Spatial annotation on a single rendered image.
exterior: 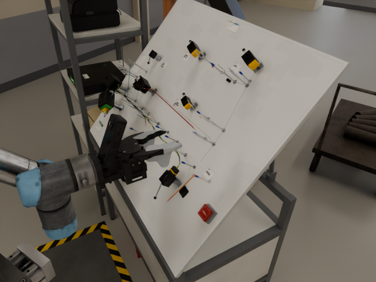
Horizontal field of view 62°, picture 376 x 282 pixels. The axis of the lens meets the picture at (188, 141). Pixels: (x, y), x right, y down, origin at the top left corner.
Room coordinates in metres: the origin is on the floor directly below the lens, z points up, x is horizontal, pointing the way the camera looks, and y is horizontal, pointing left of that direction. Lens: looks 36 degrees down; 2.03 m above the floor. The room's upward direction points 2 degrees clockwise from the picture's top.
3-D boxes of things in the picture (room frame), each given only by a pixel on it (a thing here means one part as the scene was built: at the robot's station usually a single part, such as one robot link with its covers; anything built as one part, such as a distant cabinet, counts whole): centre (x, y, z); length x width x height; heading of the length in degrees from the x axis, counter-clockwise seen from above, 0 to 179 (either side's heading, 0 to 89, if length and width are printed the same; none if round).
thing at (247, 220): (1.37, 0.05, 0.60); 1.17 x 0.58 x 0.40; 31
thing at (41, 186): (0.49, 0.30, 1.56); 0.11 x 0.08 x 0.09; 122
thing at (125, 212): (1.45, 0.45, 0.60); 0.55 x 0.02 x 0.39; 31
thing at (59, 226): (0.50, 0.31, 1.46); 0.11 x 0.08 x 0.11; 32
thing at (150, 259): (0.98, 0.16, 0.60); 0.55 x 0.03 x 0.39; 31
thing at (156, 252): (1.20, 0.32, 0.83); 1.18 x 0.05 x 0.06; 31
